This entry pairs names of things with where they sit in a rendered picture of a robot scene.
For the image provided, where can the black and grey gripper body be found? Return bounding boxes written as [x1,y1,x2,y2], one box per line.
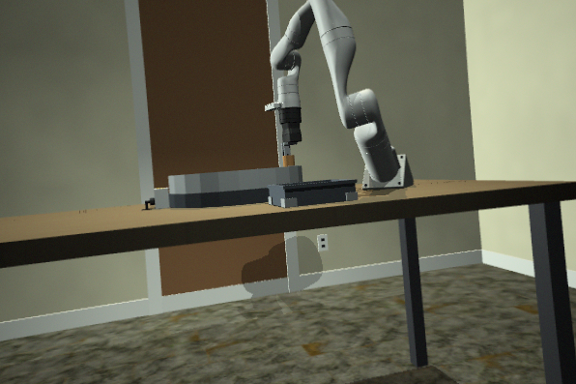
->
[265,93,302,142]

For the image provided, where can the red and green divided tray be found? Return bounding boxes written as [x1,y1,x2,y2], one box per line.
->
[267,179,359,208]

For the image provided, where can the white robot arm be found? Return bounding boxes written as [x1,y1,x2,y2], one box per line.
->
[271,0,401,183]

